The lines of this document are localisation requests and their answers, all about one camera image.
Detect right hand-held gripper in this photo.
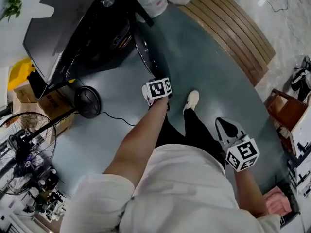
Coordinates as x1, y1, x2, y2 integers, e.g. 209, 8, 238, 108
215, 117, 260, 172

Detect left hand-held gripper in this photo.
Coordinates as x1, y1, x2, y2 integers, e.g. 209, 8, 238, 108
142, 77, 173, 111

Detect black washing machine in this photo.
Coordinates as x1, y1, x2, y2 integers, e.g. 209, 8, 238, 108
23, 0, 156, 86

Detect person's right forearm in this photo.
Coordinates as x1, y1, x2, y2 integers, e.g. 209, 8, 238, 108
233, 167, 269, 218

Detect person's left forearm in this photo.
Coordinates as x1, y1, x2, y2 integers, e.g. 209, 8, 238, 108
102, 98, 170, 179

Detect person's white left shoe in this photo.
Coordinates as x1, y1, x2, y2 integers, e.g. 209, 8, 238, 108
141, 84, 156, 107

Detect person's white shoe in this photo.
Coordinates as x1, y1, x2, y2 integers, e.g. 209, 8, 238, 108
141, 84, 156, 107
182, 90, 200, 111

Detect person's black trousers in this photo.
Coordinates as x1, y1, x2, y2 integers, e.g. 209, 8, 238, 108
155, 107, 226, 172

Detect person's white right shoe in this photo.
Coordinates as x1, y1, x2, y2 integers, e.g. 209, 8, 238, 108
182, 90, 200, 111

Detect brown wooden stool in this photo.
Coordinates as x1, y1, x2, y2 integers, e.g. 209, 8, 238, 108
264, 88, 309, 156

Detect black standing fan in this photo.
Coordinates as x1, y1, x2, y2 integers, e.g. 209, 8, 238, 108
0, 86, 102, 196

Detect white printed board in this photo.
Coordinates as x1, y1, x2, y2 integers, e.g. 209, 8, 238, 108
289, 110, 311, 198

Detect person's white shirt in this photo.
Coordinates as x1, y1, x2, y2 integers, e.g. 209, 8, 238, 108
59, 143, 282, 233

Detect pink cloth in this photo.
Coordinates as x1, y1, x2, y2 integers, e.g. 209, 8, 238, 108
263, 187, 293, 216

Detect black striped bag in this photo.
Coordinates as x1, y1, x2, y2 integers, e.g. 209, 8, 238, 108
291, 56, 311, 102

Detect wooden slat platform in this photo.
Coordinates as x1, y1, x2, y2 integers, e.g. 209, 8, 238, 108
179, 0, 276, 87

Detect black basket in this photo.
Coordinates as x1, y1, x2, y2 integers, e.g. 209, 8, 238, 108
273, 180, 303, 229

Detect large cardboard box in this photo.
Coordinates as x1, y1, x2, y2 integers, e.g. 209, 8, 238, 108
38, 86, 75, 137

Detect small cardboard box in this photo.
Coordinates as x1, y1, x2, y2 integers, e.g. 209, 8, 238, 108
13, 83, 40, 104

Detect yellow plastic container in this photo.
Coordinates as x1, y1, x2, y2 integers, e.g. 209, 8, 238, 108
8, 58, 37, 91

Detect black equipment pile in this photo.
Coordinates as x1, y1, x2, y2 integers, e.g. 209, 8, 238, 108
23, 167, 68, 224

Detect green plant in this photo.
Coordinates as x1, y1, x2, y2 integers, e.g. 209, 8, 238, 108
0, 0, 28, 23

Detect black fan cable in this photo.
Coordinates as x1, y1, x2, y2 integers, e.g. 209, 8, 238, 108
100, 111, 137, 127

